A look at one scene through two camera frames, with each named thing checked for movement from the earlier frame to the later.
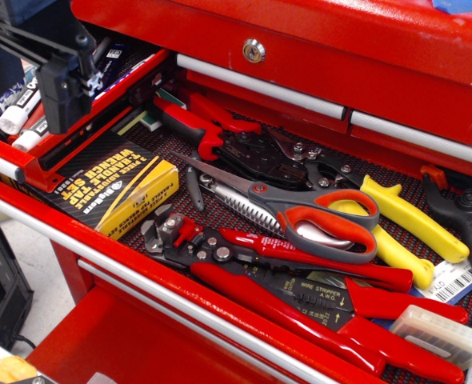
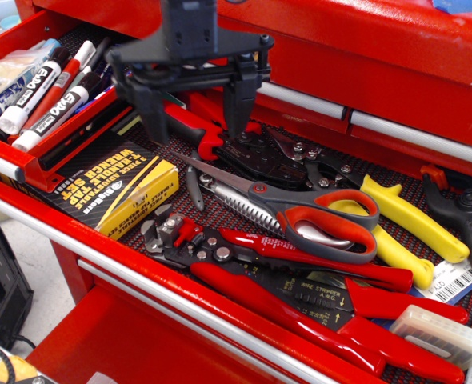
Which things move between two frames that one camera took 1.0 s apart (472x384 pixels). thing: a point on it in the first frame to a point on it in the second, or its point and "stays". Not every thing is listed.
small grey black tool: x=195 y=187 stays
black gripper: x=68 y=78 to x=190 y=49
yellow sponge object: x=13 y=369 stays
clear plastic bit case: x=460 y=343 stays
